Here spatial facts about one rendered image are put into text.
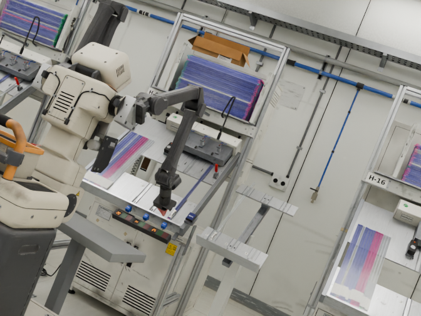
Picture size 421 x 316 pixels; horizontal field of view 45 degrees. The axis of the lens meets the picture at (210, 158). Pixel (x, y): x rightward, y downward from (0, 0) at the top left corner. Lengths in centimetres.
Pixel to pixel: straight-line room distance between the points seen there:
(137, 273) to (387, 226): 144
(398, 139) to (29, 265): 218
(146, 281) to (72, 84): 142
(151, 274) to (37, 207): 145
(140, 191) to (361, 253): 121
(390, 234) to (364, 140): 172
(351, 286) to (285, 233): 198
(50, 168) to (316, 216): 283
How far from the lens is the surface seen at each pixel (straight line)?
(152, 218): 274
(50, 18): 381
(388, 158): 317
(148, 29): 517
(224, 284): 273
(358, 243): 279
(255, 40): 326
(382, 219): 297
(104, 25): 246
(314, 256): 451
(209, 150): 304
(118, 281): 318
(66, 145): 210
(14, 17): 398
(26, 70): 367
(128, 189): 286
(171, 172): 241
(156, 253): 306
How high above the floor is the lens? 116
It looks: 1 degrees down
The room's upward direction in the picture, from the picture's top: 22 degrees clockwise
